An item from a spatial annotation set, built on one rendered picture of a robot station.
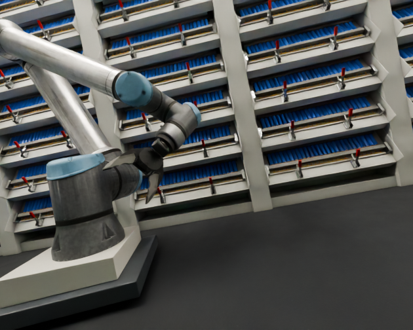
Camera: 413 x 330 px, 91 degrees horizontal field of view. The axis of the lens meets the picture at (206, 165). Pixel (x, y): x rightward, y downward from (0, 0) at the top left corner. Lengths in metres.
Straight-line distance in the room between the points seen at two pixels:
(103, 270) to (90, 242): 0.09
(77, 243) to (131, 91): 0.42
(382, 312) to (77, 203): 0.68
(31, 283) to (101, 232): 0.17
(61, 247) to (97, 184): 0.18
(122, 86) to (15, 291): 0.56
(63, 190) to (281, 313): 0.57
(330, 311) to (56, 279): 0.58
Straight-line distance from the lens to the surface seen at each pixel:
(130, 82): 0.63
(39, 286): 0.67
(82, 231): 0.65
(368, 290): 0.54
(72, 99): 0.95
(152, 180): 0.62
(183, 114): 0.71
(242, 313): 0.48
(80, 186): 0.64
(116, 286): 0.58
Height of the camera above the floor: 0.30
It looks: 1 degrees down
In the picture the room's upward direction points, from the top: 11 degrees counter-clockwise
